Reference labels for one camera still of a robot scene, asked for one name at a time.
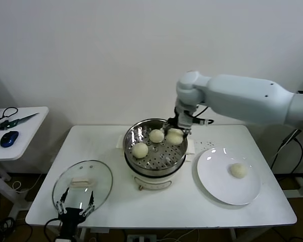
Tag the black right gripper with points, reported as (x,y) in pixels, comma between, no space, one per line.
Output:
(183,121)

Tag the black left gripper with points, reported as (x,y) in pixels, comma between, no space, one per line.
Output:
(69,219)

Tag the white steamed baozi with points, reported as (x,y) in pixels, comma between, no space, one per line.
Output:
(238,170)
(156,136)
(174,138)
(140,150)

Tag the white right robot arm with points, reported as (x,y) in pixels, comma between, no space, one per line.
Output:
(242,98)

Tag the stainless steel steamer basket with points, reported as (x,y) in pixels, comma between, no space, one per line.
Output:
(164,156)

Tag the white electric cooker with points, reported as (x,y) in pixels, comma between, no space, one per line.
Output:
(154,182)

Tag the white round plate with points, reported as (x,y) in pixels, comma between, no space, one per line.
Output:
(217,181)

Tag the white power strip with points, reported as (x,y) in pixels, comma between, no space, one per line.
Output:
(141,238)

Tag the white side table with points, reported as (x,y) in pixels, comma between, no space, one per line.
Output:
(25,141)

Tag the blue computer mouse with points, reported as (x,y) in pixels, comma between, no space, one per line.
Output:
(9,139)

